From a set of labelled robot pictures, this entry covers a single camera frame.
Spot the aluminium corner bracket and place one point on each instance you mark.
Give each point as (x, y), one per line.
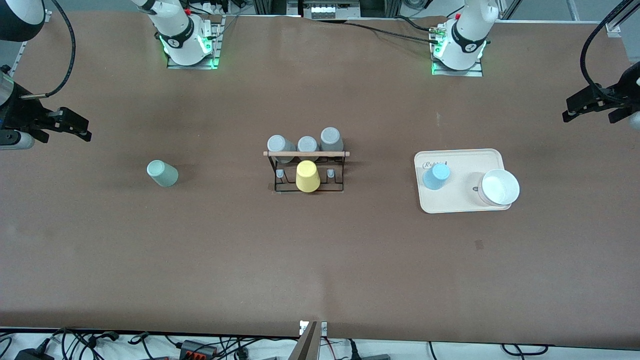
(614, 27)

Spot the aluminium table edge rail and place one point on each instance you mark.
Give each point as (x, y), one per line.
(22, 50)

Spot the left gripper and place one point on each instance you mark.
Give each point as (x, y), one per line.
(621, 91)

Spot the yellow cup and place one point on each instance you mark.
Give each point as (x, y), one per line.
(307, 177)

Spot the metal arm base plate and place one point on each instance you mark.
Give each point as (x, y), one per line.
(457, 73)
(216, 47)

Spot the light blue cup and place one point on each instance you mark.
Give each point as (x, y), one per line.
(436, 176)

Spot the grey camera stand post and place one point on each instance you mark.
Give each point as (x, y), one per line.
(307, 345)

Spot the black power adapter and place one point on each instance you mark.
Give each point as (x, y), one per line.
(32, 355)

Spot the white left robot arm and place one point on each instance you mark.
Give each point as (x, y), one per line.
(465, 40)

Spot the black orange connector block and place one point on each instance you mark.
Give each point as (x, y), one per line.
(195, 347)

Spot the white bowl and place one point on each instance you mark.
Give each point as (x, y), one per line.
(500, 187)

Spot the pale green cup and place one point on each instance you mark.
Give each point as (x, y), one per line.
(162, 174)

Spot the white power strip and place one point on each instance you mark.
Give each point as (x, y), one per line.
(327, 10)

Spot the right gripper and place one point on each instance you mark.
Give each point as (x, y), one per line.
(20, 111)

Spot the beige plastic tray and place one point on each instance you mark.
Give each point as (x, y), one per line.
(460, 175)

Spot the white mounting plate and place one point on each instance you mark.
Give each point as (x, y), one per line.
(324, 328)

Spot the grey cup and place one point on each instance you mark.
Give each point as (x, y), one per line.
(331, 137)
(307, 144)
(280, 144)

